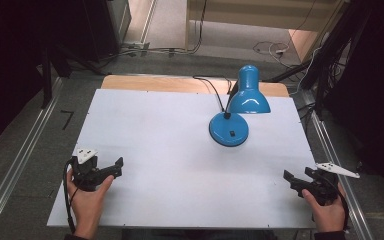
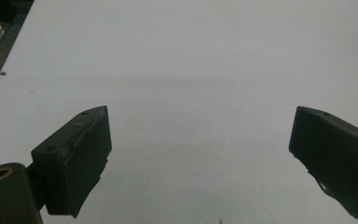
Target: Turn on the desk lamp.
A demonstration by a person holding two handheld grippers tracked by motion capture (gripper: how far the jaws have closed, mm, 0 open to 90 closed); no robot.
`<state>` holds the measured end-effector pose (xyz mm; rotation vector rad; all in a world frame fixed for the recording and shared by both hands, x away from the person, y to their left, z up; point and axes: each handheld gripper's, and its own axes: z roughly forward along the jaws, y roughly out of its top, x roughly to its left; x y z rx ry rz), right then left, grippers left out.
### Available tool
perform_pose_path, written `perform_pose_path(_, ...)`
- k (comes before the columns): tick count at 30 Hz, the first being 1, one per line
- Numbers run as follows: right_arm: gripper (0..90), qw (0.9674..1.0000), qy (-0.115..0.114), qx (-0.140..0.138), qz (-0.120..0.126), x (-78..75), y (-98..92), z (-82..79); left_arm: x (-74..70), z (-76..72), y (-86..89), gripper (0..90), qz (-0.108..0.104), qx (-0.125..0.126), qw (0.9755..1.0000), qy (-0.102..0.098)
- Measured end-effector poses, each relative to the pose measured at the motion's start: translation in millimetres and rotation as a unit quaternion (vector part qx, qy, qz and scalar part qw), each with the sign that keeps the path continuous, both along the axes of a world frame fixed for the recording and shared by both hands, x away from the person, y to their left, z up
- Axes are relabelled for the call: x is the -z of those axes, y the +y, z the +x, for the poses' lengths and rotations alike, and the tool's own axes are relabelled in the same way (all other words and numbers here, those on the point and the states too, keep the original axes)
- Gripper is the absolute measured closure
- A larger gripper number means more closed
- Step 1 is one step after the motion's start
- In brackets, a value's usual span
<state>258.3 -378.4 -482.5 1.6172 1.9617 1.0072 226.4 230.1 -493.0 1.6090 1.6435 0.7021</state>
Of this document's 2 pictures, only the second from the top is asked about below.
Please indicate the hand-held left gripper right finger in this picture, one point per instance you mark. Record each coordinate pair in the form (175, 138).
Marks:
(335, 155)

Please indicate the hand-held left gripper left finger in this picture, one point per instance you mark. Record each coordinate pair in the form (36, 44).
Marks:
(74, 161)

